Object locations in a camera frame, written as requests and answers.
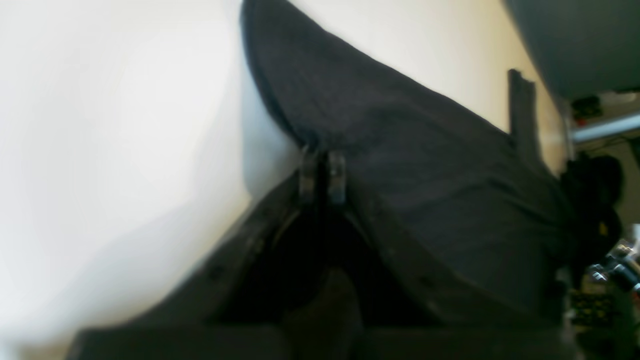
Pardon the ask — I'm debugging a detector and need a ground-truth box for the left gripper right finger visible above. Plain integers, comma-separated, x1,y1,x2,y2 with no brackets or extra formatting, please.
327,152,551,330

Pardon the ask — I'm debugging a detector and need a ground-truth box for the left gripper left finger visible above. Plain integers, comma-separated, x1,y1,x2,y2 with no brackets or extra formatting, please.
130,147,321,331

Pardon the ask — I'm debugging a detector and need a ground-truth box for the dark grey T-shirt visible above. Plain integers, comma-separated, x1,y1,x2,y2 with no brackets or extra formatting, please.
241,0,575,323

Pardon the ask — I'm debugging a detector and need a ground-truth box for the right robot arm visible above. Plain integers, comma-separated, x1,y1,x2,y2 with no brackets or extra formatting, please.
560,152,639,360

